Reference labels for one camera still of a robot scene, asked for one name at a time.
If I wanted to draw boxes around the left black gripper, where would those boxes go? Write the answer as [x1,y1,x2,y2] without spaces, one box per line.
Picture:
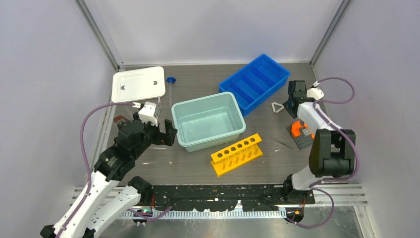
[133,117,177,158]

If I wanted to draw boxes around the white clay triangle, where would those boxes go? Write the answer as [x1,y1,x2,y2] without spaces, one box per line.
[271,102,285,114]

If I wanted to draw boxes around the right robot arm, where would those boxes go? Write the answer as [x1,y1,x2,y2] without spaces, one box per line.
[282,80,360,204]

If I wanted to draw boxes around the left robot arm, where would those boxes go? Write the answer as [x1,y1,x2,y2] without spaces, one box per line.
[40,116,177,238]

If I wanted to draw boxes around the metal crucible tongs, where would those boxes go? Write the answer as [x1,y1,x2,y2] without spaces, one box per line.
[155,97,162,117]

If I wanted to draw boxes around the blue divided plastic bin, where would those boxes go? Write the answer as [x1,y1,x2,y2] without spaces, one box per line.
[218,54,291,117]

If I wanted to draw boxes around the light green plastic tub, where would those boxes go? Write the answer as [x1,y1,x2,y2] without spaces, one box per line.
[171,92,247,152]

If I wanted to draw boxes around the orange and grey stand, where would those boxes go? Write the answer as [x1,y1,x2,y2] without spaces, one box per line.
[286,120,315,150]

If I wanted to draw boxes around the thin metal tweezers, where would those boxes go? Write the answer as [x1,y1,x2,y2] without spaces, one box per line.
[272,138,293,149]

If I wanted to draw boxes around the test tube with blue cap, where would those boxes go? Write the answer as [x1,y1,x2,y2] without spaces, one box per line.
[166,77,176,107]

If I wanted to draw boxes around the white tub lid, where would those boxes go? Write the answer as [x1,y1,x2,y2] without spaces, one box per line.
[111,66,166,103]

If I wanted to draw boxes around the yellow test tube rack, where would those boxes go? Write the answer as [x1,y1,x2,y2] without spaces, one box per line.
[210,133,263,177]

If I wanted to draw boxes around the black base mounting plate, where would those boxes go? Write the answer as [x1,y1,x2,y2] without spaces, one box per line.
[140,184,315,212]

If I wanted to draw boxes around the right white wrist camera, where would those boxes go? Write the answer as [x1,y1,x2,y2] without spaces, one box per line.
[307,87,324,101]

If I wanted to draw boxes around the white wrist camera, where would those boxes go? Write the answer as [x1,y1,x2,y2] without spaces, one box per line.
[307,87,324,101]
[138,102,161,126]

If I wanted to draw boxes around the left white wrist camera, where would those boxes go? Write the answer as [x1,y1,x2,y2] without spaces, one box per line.
[138,102,161,126]

